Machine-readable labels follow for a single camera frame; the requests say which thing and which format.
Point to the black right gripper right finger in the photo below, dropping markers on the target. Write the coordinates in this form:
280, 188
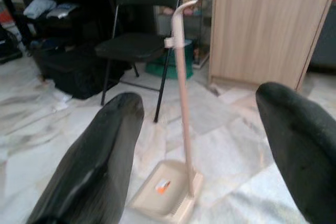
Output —
307, 155

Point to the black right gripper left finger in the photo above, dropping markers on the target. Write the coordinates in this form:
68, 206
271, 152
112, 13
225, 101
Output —
89, 171

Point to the black backpack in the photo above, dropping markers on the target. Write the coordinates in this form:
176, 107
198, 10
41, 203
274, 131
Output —
78, 77

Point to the green bag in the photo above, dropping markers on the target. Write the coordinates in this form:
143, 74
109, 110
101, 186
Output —
173, 70

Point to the light wooden cabinet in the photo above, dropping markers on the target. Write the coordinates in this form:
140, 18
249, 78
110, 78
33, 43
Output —
262, 30

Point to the white BitRobot bag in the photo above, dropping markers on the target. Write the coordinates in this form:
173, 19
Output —
63, 10

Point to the glass display cabinet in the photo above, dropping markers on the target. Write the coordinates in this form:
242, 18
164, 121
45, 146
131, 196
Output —
202, 24

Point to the white cloth bag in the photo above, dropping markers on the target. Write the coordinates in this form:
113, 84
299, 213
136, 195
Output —
39, 7

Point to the black upright piano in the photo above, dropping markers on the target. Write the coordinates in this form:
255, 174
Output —
10, 6

